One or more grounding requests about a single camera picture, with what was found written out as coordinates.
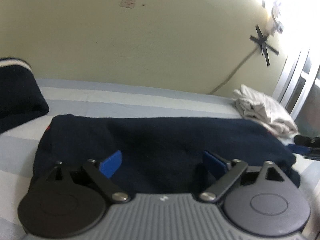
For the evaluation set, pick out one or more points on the folded navy white-striped sweater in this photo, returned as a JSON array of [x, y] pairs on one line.
[[21, 98]]

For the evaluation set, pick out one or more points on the white crumpled garment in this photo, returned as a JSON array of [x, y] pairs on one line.
[[265, 110]]

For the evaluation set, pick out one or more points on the black tape cross on wall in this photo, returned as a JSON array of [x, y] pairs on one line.
[[261, 41]]

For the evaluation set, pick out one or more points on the striped blue bed sheet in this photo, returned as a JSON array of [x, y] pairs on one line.
[[89, 99]]

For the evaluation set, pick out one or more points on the white wall socket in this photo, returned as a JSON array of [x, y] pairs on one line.
[[130, 4]]

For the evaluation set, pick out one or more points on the aluminium window frame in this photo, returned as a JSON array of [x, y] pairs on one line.
[[297, 90]]

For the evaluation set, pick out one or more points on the navy red reindeer sweater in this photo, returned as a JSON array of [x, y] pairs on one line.
[[159, 155]]

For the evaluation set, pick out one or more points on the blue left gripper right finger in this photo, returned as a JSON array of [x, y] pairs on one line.
[[215, 164]]

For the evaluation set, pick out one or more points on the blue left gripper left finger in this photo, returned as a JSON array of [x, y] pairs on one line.
[[110, 165]]

